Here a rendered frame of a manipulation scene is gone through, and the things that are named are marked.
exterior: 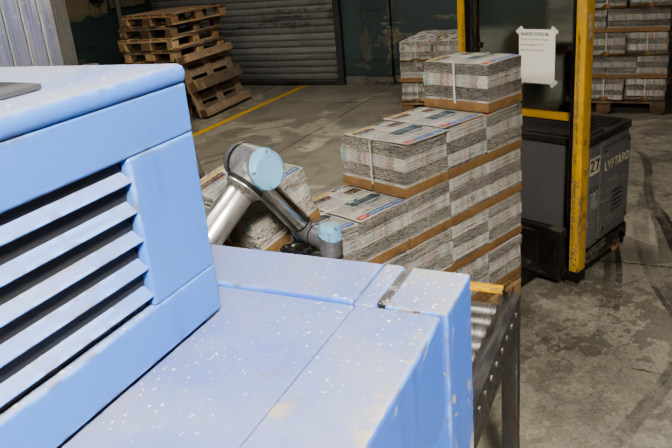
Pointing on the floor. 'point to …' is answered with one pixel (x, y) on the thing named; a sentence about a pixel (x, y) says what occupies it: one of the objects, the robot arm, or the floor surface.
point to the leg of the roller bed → (510, 387)
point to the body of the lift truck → (611, 229)
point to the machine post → (453, 291)
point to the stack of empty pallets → (156, 30)
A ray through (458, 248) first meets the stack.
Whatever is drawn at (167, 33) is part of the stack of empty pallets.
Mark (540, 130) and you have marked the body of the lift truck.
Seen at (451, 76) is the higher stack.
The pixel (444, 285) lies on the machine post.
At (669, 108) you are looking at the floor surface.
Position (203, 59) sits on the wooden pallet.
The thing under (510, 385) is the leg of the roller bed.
